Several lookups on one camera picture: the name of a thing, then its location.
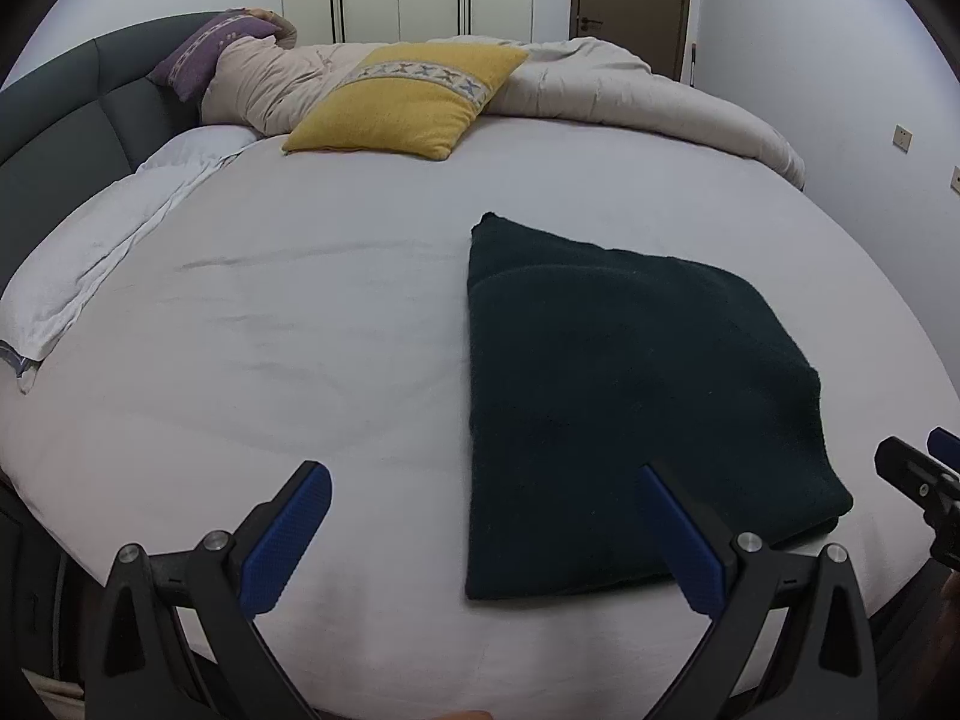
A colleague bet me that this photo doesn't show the beige rolled duvet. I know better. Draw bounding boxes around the beige rolled duvet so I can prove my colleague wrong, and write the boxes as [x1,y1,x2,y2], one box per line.
[200,37,805,188]

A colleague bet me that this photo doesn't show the dark green knit sweater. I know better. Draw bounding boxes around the dark green knit sweater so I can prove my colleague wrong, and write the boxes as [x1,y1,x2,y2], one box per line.
[466,215,853,601]

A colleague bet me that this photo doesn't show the purple patterned cushion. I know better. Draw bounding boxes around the purple patterned cushion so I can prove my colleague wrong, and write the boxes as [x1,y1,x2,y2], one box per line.
[148,8,275,103]

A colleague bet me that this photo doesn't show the white pillow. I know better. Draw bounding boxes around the white pillow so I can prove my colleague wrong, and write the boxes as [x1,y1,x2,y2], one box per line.
[2,125,260,394]

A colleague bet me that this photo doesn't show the dark grey upholstered headboard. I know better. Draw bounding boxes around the dark grey upholstered headboard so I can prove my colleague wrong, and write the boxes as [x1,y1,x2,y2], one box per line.
[0,11,213,281]

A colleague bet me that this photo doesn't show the yellow patterned cushion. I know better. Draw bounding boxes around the yellow patterned cushion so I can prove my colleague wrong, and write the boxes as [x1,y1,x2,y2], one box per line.
[283,43,527,161]

